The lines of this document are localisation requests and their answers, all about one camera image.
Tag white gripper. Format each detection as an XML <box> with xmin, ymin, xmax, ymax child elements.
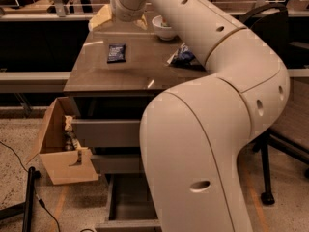
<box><xmin>88</xmin><ymin>0</ymin><xmax>148</xmax><ymax>31</ymax></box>

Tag dark blue rxbar wrapper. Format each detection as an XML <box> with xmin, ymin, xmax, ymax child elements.
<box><xmin>107</xmin><ymin>43</ymin><xmax>126</xmax><ymax>63</ymax></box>

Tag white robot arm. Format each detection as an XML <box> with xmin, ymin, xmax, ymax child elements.
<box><xmin>110</xmin><ymin>0</ymin><xmax>290</xmax><ymax>232</ymax></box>

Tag grey drawer cabinet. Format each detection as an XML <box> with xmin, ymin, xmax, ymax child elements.
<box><xmin>63</xmin><ymin>11</ymin><xmax>207</xmax><ymax>176</ymax></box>

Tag grey top drawer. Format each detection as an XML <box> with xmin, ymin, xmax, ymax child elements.
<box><xmin>70</xmin><ymin>95</ymin><xmax>154</xmax><ymax>148</ymax></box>

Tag grey drawer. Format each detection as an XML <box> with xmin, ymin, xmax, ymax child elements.
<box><xmin>70</xmin><ymin>95</ymin><xmax>154</xmax><ymax>148</ymax></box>
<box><xmin>95</xmin><ymin>174</ymin><xmax>162</xmax><ymax>232</ymax></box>
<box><xmin>91</xmin><ymin>147</ymin><xmax>144</xmax><ymax>174</ymax></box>

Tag grey middle drawer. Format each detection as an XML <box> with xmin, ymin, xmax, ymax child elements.
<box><xmin>91</xmin><ymin>147</ymin><xmax>144</xmax><ymax>174</ymax></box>

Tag grey bottom drawer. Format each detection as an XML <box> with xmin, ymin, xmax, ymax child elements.
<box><xmin>95</xmin><ymin>174</ymin><xmax>162</xmax><ymax>232</ymax></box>

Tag green soda can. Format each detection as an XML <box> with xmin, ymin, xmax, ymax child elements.
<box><xmin>161</xmin><ymin>17</ymin><xmax>170</xmax><ymax>27</ymax></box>

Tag white ceramic bowl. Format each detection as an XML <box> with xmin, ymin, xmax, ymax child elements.
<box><xmin>152</xmin><ymin>15</ymin><xmax>177</xmax><ymax>41</ymax></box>

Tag blue crumpled chip bag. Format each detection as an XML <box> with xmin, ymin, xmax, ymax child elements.
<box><xmin>167</xmin><ymin>43</ymin><xmax>204</xmax><ymax>70</ymax></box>

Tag items inside cardboard box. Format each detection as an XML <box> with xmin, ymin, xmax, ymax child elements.
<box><xmin>64</xmin><ymin>115</ymin><xmax>80</xmax><ymax>151</ymax></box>

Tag brown cardboard box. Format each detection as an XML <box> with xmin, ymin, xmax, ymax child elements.
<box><xmin>27</xmin><ymin>97</ymin><xmax>98</xmax><ymax>185</ymax></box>

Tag black office chair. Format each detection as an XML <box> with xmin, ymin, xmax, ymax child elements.
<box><xmin>239</xmin><ymin>3</ymin><xmax>309</xmax><ymax>205</ymax></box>

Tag black stand leg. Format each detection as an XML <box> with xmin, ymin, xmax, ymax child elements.
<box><xmin>0</xmin><ymin>167</ymin><xmax>41</xmax><ymax>232</ymax></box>

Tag black floor cable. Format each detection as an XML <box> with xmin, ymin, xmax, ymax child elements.
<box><xmin>0</xmin><ymin>140</ymin><xmax>62</xmax><ymax>232</ymax></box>

